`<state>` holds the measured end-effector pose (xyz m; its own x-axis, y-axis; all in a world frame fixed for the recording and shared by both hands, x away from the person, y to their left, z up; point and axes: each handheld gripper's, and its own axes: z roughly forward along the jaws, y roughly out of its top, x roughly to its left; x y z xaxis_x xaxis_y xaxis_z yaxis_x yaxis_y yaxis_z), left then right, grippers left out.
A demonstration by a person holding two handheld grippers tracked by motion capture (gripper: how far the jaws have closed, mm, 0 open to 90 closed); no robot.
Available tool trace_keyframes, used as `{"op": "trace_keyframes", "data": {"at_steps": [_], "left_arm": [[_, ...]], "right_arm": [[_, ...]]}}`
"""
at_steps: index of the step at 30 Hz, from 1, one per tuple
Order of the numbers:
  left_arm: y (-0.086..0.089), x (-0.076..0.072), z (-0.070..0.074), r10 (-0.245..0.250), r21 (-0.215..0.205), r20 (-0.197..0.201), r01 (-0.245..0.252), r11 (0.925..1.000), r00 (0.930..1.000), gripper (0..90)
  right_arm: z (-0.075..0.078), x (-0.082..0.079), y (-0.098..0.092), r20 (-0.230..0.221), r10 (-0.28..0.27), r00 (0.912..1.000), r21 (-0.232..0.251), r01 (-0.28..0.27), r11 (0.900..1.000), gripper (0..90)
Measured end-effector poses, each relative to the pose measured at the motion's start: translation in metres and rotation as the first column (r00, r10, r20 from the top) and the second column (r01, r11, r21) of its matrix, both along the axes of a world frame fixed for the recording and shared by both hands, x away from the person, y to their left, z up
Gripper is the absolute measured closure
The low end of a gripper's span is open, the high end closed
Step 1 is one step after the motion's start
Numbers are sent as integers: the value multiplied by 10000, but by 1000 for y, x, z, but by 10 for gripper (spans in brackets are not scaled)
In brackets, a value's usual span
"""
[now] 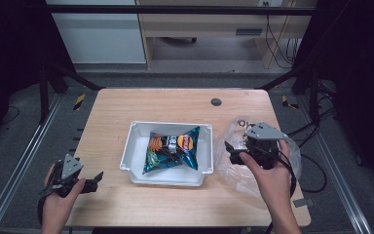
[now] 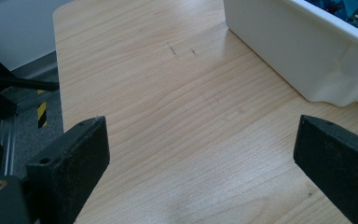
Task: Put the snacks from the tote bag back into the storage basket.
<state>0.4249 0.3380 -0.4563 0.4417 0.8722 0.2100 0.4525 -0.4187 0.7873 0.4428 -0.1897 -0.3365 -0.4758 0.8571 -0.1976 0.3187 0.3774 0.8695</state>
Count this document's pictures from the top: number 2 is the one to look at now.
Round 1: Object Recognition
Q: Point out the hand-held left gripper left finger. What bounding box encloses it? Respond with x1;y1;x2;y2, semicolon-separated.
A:
25;115;111;224

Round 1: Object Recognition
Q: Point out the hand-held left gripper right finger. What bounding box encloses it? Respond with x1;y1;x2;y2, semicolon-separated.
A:
293;114;358;224

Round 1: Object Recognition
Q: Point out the white plastic bin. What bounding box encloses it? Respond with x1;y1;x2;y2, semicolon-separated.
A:
223;0;358;107

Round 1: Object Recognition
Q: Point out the yellow black striped tape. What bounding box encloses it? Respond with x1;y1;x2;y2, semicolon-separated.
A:
36;89;48;129

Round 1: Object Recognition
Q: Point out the white cabinet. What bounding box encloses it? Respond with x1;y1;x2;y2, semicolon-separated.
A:
0;0;75;72

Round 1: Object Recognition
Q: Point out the aluminium rail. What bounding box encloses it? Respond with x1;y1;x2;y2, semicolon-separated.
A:
0;89;61;179

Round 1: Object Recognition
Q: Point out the black frame post with brace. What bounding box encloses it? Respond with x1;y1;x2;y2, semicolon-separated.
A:
0;46;61;173

